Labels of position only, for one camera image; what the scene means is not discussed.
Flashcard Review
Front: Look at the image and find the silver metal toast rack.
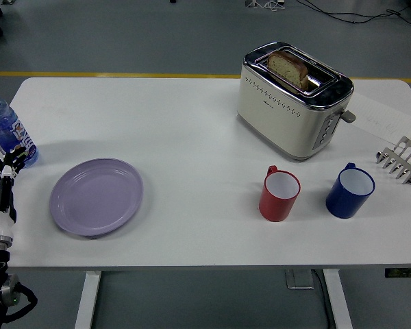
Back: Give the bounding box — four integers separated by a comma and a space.
375, 136, 411, 186

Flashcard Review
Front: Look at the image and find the white table leg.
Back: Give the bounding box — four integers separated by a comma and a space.
322, 269, 354, 329
74, 270, 102, 329

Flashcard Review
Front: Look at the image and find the blue enamel mug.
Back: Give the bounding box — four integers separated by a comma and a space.
325, 162, 376, 219

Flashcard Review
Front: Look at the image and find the purple round plate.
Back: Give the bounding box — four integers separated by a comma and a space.
49, 157, 145, 238

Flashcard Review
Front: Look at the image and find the red enamel mug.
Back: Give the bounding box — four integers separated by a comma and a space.
258, 164, 301, 222

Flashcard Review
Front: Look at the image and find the cream chrome toaster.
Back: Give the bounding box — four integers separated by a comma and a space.
236, 41, 358, 162

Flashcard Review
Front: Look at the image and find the black floor cable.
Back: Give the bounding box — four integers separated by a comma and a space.
296, 0, 411, 25

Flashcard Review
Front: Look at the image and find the white wire frame stand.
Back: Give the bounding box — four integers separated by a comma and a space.
245, 0, 286, 12

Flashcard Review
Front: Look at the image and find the brown bread slice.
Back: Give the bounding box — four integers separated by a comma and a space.
267, 51, 310, 90

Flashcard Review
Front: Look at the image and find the white paper sheet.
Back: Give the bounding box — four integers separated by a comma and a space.
347, 91, 411, 144

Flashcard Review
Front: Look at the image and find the grey floor socket box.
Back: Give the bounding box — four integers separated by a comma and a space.
284, 269, 316, 291

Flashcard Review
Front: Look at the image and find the clear plastic water bottle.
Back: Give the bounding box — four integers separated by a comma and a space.
0, 85, 40, 169

